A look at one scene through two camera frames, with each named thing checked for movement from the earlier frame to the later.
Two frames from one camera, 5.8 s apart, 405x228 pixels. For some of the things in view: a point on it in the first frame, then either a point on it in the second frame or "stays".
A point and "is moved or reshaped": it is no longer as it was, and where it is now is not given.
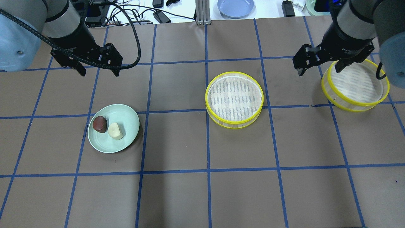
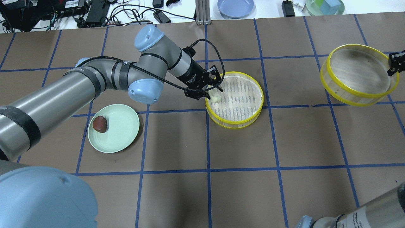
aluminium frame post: [202, 9] stays
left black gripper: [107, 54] → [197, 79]
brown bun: [99, 124] stays
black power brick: [287, 9] stays
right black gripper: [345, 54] → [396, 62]
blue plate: [235, 9] stays
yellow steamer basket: [356, 88] is moved or reshaped
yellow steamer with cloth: [233, 99] stays
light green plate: [127, 119] stays
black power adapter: [161, 17] stays
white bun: [114, 131] → [215, 99]
